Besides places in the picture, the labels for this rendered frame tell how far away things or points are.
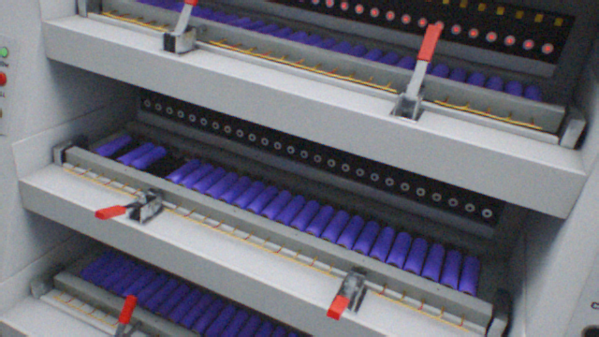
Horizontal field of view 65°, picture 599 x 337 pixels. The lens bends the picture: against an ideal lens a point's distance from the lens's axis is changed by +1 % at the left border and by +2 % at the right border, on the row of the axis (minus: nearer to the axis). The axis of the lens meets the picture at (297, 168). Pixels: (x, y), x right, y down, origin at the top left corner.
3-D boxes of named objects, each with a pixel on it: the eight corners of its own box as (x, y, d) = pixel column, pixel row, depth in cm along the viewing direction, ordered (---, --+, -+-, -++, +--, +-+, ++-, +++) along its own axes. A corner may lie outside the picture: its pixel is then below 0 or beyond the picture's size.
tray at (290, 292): (489, 416, 45) (526, 349, 40) (22, 207, 63) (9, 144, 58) (499, 285, 61) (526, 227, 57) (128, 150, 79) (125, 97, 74)
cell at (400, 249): (409, 246, 58) (398, 278, 53) (395, 241, 59) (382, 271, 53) (413, 235, 57) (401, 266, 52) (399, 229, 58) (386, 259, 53)
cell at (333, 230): (347, 224, 61) (330, 252, 55) (334, 219, 61) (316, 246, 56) (350, 212, 60) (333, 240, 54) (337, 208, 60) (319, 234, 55)
